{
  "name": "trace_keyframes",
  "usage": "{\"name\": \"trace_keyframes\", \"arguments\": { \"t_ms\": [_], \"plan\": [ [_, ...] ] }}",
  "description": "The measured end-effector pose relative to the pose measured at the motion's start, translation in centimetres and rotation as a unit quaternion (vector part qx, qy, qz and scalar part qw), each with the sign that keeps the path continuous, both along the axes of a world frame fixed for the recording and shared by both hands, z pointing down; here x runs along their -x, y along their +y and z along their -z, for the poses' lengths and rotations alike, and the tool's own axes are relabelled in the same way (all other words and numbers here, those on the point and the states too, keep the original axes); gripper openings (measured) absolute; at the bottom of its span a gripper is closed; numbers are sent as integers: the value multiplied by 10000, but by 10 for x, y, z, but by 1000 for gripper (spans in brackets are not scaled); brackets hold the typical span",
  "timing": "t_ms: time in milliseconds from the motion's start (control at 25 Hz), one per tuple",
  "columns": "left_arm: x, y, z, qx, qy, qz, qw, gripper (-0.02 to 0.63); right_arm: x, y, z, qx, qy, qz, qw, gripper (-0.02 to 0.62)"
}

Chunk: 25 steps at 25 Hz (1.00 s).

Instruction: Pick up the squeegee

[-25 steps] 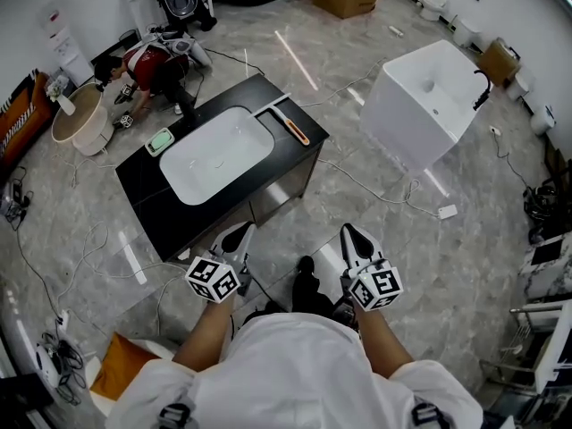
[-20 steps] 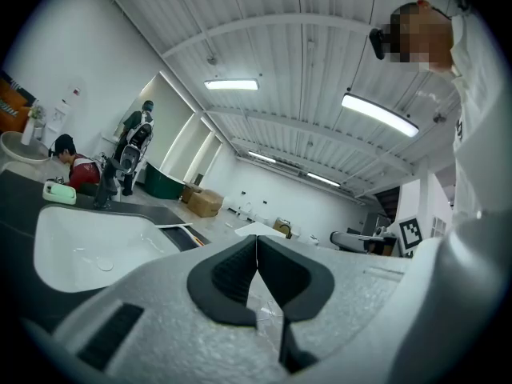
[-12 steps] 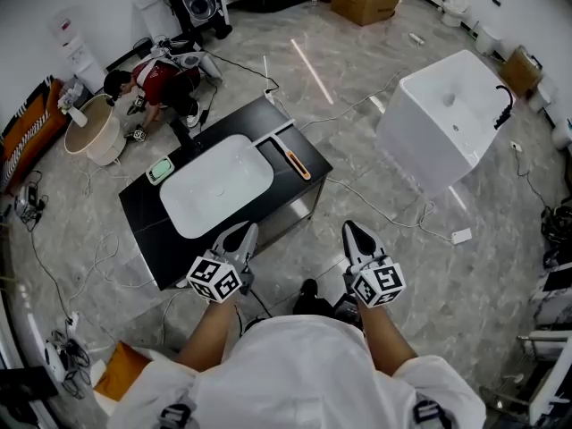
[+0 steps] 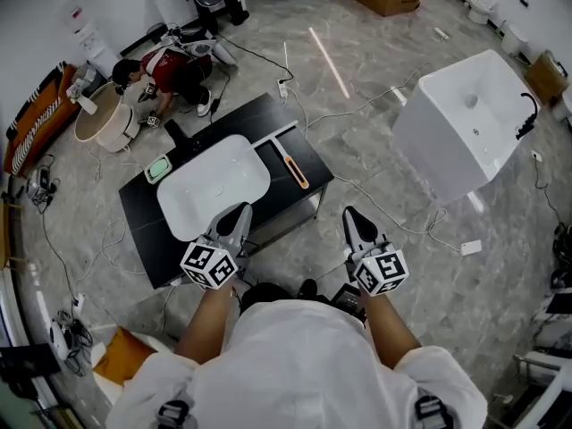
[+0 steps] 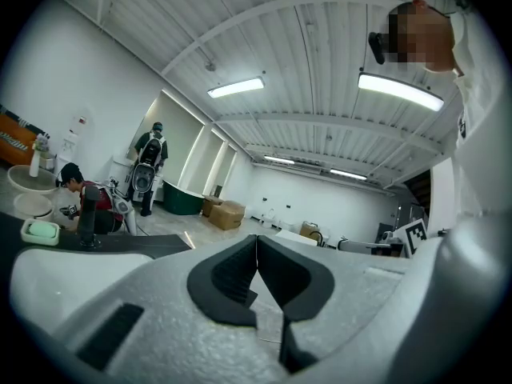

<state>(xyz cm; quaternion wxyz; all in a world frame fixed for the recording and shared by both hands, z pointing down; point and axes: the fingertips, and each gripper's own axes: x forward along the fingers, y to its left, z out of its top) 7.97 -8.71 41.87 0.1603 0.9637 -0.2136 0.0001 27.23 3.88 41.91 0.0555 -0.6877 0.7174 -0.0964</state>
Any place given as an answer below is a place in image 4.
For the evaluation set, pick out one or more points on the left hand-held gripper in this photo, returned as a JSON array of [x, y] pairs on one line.
[[207, 264]]

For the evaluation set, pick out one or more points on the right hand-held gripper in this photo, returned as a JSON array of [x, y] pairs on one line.
[[382, 273]]

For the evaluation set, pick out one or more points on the white round device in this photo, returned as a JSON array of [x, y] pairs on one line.
[[57, 338]]

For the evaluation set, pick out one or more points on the black vanity cabinet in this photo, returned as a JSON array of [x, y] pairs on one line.
[[143, 221]]

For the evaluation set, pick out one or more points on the orange cushion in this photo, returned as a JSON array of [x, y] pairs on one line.
[[120, 355]]

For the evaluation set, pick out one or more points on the person's right black shoe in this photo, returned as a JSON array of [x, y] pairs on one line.
[[307, 288]]

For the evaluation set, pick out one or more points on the black flat monitor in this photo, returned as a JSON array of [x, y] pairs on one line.
[[27, 364]]

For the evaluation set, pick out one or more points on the orange striped sofa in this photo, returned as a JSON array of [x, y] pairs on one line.
[[40, 114]]

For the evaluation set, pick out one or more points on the person's white shirt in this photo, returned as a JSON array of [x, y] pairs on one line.
[[304, 364]]

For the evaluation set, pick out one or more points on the black curved faucet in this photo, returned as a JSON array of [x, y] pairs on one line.
[[527, 125]]

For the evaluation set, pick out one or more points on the white ceramic toilet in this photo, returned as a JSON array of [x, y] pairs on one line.
[[514, 39], [480, 6]]

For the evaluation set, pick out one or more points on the white flower vase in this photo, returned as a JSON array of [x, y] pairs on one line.
[[82, 98]]

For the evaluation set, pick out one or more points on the white plug adapter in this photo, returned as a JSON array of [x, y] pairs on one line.
[[536, 154]]

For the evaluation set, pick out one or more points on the white sink basin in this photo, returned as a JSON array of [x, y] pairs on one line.
[[210, 186]]

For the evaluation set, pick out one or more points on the white square freestanding basin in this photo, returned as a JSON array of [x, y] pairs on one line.
[[429, 150]]

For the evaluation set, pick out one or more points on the round beige table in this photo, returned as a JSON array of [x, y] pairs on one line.
[[96, 112]]

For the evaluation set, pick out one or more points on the green soap dish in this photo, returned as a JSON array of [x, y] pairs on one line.
[[157, 169]]

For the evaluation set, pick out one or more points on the white water dispenser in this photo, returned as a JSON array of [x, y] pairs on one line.
[[91, 38]]

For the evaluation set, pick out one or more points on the black waist battery pack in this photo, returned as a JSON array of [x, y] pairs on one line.
[[346, 300]]

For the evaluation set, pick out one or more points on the white orange squeegee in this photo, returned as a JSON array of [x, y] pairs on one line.
[[295, 168]]

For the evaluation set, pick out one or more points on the white power strip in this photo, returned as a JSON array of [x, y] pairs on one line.
[[78, 303], [283, 88], [441, 33], [470, 247]]

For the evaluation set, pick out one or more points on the person's right forearm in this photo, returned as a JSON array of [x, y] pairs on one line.
[[389, 329]]

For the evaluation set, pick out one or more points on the white beanbag chair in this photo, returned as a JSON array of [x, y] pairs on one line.
[[103, 389]]

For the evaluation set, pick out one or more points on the black bag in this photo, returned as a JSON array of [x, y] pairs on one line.
[[563, 244]]

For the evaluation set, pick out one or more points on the person's left forearm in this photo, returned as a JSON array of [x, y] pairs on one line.
[[205, 324]]

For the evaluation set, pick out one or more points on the person's black trousers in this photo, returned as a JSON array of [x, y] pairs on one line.
[[263, 293]]

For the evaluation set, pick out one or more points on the black sink faucet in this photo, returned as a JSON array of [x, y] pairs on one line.
[[179, 132]]

